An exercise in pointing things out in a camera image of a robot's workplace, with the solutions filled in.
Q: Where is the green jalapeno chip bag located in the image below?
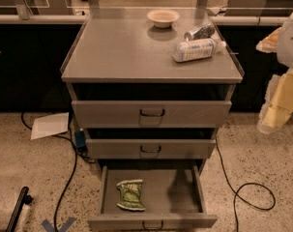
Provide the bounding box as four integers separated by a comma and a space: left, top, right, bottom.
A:
116, 179, 146, 212

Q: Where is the white paper sheet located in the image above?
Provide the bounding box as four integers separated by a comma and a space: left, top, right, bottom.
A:
31, 112, 69, 140

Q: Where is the black bar object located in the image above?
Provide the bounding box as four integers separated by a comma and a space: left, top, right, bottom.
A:
5, 187, 33, 232

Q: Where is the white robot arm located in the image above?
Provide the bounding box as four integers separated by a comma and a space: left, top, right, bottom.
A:
256, 13, 293, 134

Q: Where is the grey drawer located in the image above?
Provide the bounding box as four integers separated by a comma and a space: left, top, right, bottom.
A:
72, 101, 231, 129
88, 164, 217, 231
86, 139, 216, 160

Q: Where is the grey drawer cabinet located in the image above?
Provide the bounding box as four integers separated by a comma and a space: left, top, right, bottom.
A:
59, 7, 246, 232

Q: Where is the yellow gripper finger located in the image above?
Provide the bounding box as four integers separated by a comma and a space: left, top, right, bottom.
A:
256, 27, 281, 53
257, 69, 293, 134

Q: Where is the beige paper bowl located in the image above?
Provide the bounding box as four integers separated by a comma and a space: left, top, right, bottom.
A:
147, 10, 180, 28

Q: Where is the dark lab counter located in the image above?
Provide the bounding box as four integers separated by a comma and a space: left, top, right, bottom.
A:
0, 23, 287, 112

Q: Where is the black floor cable right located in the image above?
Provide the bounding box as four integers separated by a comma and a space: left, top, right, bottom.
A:
215, 138, 277, 232

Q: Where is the grey bottom drawer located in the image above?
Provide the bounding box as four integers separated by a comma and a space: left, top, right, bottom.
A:
88, 164, 217, 231

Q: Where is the black floor cable left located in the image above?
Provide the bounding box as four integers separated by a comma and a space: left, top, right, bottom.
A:
20, 111, 96, 232

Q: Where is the dark metallic can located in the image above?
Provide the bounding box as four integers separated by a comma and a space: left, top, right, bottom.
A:
184, 23, 215, 41

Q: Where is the grey top drawer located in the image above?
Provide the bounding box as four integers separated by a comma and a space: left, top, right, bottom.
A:
72, 101, 231, 129

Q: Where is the grey middle drawer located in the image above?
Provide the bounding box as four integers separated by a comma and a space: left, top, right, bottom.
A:
86, 139, 216, 160

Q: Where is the blue power adapter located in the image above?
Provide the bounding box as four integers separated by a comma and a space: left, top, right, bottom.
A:
74, 130, 87, 152

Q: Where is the blue tape cross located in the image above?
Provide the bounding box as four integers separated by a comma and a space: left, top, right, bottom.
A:
41, 217, 77, 232

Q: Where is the black floor cable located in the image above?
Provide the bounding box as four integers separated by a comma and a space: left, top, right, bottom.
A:
215, 138, 277, 232
20, 111, 96, 232

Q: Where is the white lying bottle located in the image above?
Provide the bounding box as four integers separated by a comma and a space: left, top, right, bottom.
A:
172, 38, 226, 63

